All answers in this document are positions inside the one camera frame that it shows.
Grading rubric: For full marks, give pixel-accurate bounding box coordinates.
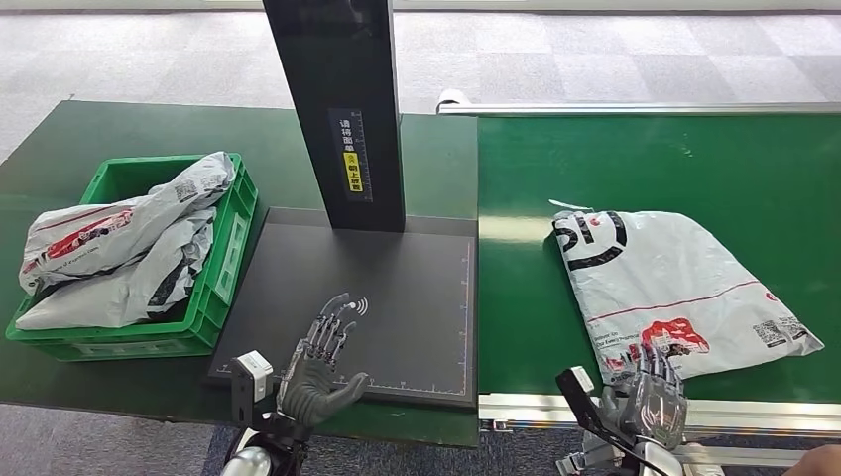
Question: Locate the dark green table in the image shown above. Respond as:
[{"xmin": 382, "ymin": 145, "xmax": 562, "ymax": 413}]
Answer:
[{"xmin": 0, "ymin": 99, "xmax": 480, "ymax": 449}]

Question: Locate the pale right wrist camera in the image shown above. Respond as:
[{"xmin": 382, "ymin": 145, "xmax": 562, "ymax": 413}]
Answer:
[{"xmin": 554, "ymin": 365, "xmax": 636, "ymax": 451}]

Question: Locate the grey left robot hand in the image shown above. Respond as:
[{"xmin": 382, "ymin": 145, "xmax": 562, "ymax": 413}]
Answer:
[{"xmin": 277, "ymin": 293, "xmax": 371, "ymax": 428}]

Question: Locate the green conveyor belt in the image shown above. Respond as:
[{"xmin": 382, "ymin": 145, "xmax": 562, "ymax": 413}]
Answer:
[{"xmin": 477, "ymin": 114, "xmax": 841, "ymax": 404}]

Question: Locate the person's hand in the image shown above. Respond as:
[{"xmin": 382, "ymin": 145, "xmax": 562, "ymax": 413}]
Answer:
[{"xmin": 783, "ymin": 445, "xmax": 841, "ymax": 476}]

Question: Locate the white mailer bag red print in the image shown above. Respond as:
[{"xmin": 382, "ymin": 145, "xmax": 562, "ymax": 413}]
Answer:
[{"xmin": 18, "ymin": 151, "xmax": 236, "ymax": 295}]

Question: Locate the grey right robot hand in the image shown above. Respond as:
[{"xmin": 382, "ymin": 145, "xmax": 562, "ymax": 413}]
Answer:
[{"xmin": 601, "ymin": 344, "xmax": 689, "ymax": 451}]

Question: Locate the green plastic crate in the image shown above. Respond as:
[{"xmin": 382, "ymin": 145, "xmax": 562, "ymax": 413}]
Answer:
[{"xmin": 5, "ymin": 153, "xmax": 260, "ymax": 363}]

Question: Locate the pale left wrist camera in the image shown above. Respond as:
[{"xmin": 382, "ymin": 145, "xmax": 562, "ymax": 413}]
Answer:
[{"xmin": 229, "ymin": 349, "xmax": 275, "ymax": 428}]

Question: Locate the grey conveyor leg bracket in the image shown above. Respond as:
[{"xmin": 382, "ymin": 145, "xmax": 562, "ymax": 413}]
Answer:
[{"xmin": 556, "ymin": 429, "xmax": 626, "ymax": 476}]

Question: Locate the plain grey mailer bag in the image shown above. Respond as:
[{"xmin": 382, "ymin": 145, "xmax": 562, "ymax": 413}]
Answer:
[{"xmin": 14, "ymin": 207, "xmax": 218, "ymax": 331}]

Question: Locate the yellow black column label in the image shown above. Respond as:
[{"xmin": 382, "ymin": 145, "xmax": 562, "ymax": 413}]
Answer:
[{"xmin": 326, "ymin": 108, "xmax": 374, "ymax": 203}]

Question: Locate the aluminium conveyor crossbar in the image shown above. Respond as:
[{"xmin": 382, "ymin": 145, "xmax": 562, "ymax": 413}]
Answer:
[{"xmin": 676, "ymin": 443, "xmax": 809, "ymax": 468}]

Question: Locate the thin aluminium conveyor rail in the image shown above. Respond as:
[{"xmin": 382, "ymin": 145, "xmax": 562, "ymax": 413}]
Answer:
[{"xmin": 436, "ymin": 88, "xmax": 841, "ymax": 117}]

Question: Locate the white mailer bag black logo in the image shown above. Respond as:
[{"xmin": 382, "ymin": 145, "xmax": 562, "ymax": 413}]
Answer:
[{"xmin": 548, "ymin": 198, "xmax": 826, "ymax": 396}]

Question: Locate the black scanner column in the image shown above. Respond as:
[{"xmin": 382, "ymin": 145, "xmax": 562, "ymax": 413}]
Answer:
[{"xmin": 261, "ymin": 0, "xmax": 407, "ymax": 234}]

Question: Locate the black scanner base plate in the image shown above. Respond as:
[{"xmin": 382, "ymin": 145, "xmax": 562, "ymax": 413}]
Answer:
[{"xmin": 205, "ymin": 206, "xmax": 479, "ymax": 410}]

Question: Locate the wide aluminium conveyor rail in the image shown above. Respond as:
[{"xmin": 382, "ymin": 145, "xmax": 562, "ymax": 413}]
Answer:
[{"xmin": 478, "ymin": 393, "xmax": 841, "ymax": 438}]

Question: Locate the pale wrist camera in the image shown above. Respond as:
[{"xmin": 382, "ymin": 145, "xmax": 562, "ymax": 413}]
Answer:
[
  {"xmin": 229, "ymin": 349, "xmax": 275, "ymax": 428},
  {"xmin": 554, "ymin": 365, "xmax": 636, "ymax": 451}
]

